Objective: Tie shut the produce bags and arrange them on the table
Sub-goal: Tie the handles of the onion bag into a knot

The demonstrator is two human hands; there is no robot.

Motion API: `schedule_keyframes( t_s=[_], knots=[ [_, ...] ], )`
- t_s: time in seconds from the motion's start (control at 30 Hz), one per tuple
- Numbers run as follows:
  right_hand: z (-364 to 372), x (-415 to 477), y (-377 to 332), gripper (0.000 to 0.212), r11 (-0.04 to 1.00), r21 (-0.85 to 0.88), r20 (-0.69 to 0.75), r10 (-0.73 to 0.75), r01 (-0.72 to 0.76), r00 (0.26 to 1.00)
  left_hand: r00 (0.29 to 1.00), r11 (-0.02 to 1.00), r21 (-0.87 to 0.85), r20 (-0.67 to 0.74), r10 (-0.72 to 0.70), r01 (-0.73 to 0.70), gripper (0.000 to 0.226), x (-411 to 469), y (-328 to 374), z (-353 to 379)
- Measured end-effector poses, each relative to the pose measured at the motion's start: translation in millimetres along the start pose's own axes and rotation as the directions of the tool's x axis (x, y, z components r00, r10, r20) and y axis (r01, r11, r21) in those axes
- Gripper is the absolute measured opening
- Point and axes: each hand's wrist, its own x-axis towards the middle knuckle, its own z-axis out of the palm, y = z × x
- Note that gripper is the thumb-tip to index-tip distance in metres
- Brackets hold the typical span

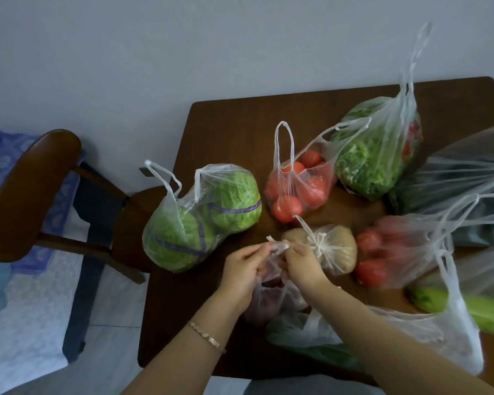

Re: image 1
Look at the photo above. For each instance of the red tomato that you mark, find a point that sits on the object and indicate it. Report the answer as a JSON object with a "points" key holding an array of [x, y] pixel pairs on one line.
{"points": [[368, 241], [371, 272], [287, 208], [315, 190], [293, 167], [311, 158], [272, 187]]}

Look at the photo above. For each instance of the person's left forearm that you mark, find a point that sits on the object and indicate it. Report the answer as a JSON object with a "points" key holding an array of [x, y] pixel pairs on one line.
{"points": [[189, 353]]}

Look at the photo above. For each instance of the person's right forearm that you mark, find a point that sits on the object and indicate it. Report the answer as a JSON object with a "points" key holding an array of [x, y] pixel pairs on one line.
{"points": [[387, 349]]}

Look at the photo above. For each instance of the light green gourd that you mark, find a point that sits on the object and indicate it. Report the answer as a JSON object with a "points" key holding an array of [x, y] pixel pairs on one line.
{"points": [[477, 310]]}

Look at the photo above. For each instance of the small clear bag of tomatoes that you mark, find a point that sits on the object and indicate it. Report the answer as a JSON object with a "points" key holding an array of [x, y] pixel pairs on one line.
{"points": [[300, 180]]}

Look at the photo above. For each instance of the person's right fingers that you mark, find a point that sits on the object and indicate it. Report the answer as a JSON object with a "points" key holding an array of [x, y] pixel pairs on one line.
{"points": [[290, 259]]}

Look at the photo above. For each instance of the purple onions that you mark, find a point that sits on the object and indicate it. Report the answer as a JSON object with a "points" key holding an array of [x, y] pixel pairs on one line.
{"points": [[265, 302]]}

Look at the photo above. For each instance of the knotted clear bag of potatoes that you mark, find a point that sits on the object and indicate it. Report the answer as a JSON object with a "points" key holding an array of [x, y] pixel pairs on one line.
{"points": [[333, 250]]}

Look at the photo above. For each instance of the blue white patterned bedcover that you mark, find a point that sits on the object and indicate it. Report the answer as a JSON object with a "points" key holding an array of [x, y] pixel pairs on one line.
{"points": [[20, 324]]}

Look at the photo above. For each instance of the person's right hand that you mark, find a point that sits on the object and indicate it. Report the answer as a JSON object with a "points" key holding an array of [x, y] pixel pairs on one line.
{"points": [[304, 269]]}

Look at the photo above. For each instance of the dark green leafy vegetables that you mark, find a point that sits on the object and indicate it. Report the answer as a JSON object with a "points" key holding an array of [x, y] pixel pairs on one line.
{"points": [[481, 230]]}

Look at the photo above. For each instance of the brown potato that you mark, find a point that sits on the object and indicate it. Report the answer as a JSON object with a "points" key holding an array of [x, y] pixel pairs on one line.
{"points": [[298, 236], [341, 252]]}

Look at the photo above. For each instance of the green leaf lettuce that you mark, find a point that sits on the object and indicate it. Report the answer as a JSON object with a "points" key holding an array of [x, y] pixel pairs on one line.
{"points": [[366, 164]]}

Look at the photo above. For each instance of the brown wooden chair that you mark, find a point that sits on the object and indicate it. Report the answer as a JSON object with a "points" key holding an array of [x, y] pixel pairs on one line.
{"points": [[24, 193]]}

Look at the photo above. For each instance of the green cabbage with purple band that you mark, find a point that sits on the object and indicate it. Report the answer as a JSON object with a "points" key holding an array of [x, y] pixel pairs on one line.
{"points": [[177, 242], [236, 201]]}

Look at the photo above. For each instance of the large bag of dark greens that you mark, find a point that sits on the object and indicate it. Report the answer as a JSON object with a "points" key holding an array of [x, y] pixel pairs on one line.
{"points": [[457, 180]]}

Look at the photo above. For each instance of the person's left fingers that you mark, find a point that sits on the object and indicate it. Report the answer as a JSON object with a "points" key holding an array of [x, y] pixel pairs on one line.
{"points": [[263, 251]]}

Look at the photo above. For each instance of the clear plastic bag of cabbages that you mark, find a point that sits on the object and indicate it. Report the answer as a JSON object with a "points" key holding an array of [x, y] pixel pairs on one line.
{"points": [[197, 217]]}

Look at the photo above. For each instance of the clear plastic bag of onions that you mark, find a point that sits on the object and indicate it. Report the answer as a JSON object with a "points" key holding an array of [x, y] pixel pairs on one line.
{"points": [[271, 300]]}

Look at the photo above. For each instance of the person's left hand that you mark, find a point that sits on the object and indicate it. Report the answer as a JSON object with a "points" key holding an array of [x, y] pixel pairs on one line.
{"points": [[238, 275]]}

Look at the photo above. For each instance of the clear bag with green gourd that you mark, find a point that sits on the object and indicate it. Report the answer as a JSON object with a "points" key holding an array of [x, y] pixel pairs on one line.
{"points": [[481, 283]]}

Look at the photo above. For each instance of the wide clear bag of tomatoes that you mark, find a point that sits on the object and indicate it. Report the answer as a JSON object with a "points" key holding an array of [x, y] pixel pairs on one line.
{"points": [[399, 246]]}

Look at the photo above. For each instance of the clear plastic bag of lettuce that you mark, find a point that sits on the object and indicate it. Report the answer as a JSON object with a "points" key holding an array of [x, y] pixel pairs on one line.
{"points": [[378, 152]]}

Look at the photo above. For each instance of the red vegetable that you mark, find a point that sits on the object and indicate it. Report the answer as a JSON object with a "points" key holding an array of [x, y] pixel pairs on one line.
{"points": [[411, 139]]}

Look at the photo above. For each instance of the green vegetable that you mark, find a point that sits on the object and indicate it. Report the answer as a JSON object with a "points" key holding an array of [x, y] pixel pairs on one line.
{"points": [[321, 349]]}

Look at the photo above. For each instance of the clear bag with green vegetable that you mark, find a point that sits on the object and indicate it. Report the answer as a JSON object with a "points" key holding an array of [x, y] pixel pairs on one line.
{"points": [[428, 329]]}

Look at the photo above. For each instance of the dark blue mattress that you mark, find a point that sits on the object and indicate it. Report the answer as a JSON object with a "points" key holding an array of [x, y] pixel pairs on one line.
{"points": [[92, 226]]}

